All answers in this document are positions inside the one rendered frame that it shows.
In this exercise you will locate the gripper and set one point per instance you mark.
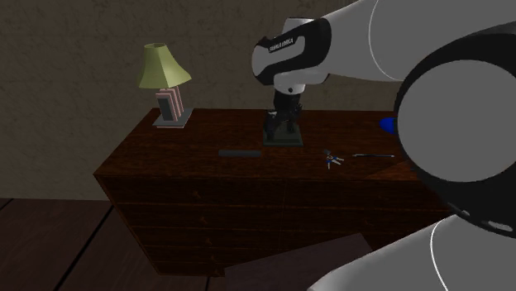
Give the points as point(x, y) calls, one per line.
point(287, 104)

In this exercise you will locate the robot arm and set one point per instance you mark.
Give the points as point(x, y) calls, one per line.
point(403, 44)

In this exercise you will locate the dark grey remote control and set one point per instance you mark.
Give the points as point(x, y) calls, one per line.
point(240, 153)

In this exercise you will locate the bunch of keys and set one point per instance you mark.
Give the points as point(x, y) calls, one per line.
point(331, 158)

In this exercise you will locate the dark pen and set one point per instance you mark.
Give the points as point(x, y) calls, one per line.
point(373, 155)

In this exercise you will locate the blue round object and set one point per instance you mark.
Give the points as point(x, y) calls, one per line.
point(389, 125)

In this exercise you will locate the dark wooden chest of drawers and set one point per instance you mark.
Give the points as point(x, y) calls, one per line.
point(225, 201)

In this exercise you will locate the green shade table lamp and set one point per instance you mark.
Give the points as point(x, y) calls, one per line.
point(163, 68)

